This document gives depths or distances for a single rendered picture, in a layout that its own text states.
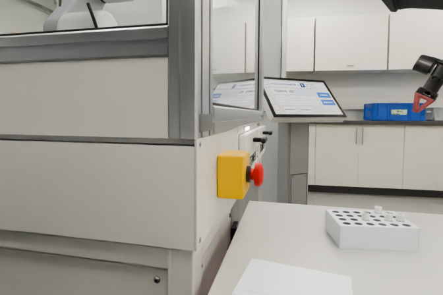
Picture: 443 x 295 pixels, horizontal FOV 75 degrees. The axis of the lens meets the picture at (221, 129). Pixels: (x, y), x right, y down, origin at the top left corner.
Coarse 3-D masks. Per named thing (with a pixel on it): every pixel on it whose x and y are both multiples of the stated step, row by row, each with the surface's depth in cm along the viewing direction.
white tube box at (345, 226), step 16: (336, 224) 49; (352, 224) 48; (368, 224) 49; (384, 224) 48; (400, 224) 48; (336, 240) 49; (352, 240) 47; (368, 240) 47; (384, 240) 47; (400, 240) 46; (416, 240) 46
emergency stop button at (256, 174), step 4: (256, 164) 49; (260, 164) 49; (256, 168) 48; (260, 168) 48; (252, 172) 49; (256, 172) 48; (260, 172) 48; (252, 176) 49; (256, 176) 47; (260, 176) 48; (256, 180) 48; (260, 180) 48; (256, 184) 48; (260, 184) 48
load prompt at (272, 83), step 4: (268, 80) 170; (272, 80) 172; (272, 84) 169; (276, 84) 170; (280, 84) 172; (284, 84) 173; (288, 84) 174; (292, 84) 176; (296, 84) 177; (300, 84) 178; (304, 84) 180; (308, 84) 181
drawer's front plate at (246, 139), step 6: (246, 132) 77; (252, 132) 80; (240, 138) 68; (246, 138) 68; (252, 138) 81; (240, 144) 69; (246, 144) 68; (252, 144) 81; (246, 150) 68; (252, 150) 81; (252, 168) 82
